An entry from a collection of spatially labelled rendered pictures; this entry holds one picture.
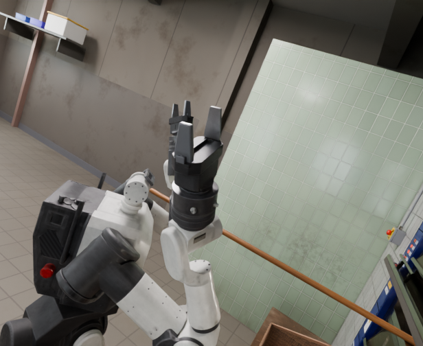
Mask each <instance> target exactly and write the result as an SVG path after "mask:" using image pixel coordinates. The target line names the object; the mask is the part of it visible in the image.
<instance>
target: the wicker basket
mask: <svg viewBox="0 0 423 346"><path fill-rule="evenodd" d="M275 332H276V333H275ZM282 332H283V333H282ZM285 335H286V336H285ZM267 337H268V338H267ZM279 337H280V338H279ZM283 338H284V339H283ZM271 339H272V340H271ZM267 343H268V344H267ZM308 343H309V344H308ZM291 345H293V346H297V345H298V346H331V345H328V344H326V343H322V342H321V341H318V340H316V339H313V338H311V337H308V336H306V335H303V334H300V333H297V332H294V331H292V330H289V329H287V328H285V327H282V326H279V325H276V324H274V323H271V324H270V325H269V327H268V329H267V331H266V333H265V335H264V336H263V339H262V340H261V343H260V345H259V346H291Z"/></svg>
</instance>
